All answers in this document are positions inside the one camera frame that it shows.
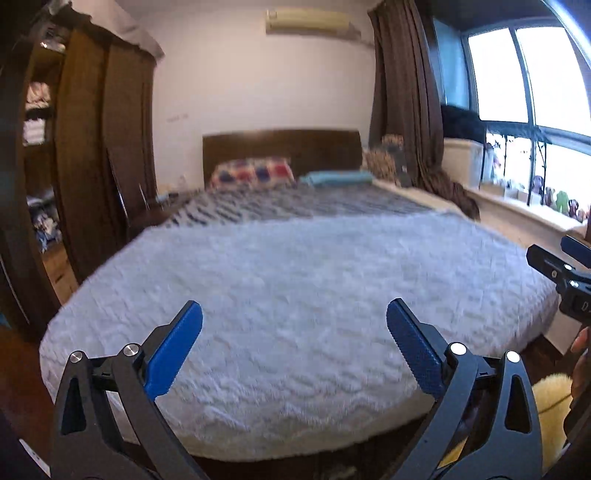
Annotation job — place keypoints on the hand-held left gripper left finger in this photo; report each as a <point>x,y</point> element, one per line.
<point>175,350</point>

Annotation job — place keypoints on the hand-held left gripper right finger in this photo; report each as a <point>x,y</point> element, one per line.
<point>415,350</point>

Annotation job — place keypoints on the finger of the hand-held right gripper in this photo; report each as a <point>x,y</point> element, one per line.
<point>577,249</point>
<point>549,265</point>

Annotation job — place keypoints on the person's right hand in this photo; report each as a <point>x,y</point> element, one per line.
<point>582,360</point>

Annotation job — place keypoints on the row of small figurines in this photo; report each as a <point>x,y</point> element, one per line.
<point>561,201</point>

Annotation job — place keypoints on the white window sill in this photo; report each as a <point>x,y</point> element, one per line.
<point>517,217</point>

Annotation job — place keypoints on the yellow fluffy plush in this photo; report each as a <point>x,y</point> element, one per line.
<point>551,397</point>

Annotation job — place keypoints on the white storage box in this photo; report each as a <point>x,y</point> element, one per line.
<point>461,161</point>

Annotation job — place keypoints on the fluffy light blue blanket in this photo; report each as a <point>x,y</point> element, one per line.
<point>295,286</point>

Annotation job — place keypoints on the black fuzzy cloth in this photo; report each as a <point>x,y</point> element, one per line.
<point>461,122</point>

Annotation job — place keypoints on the pile of colourful clothes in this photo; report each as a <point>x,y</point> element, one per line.
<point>46,226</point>

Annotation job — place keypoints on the grey striped bedspread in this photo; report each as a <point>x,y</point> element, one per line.
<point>300,205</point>

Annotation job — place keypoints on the teal pillow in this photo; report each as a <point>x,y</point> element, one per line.
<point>337,177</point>

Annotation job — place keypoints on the large window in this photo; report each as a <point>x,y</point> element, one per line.
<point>498,74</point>

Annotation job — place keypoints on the plaid pillow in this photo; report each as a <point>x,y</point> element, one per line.
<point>254,173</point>

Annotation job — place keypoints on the brown wooden wardrobe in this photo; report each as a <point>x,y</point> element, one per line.
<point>83,138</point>

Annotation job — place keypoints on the brown curtain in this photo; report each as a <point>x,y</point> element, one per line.
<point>401,83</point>

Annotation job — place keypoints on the dark wooden headboard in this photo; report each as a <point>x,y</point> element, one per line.
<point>286,143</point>

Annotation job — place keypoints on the pile of pale folded clothes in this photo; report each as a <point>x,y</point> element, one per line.
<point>37,129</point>

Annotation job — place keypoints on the metal frame chair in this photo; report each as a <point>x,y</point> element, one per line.
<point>121,203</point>

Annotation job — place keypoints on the wall air conditioner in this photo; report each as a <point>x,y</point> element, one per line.
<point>304,19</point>

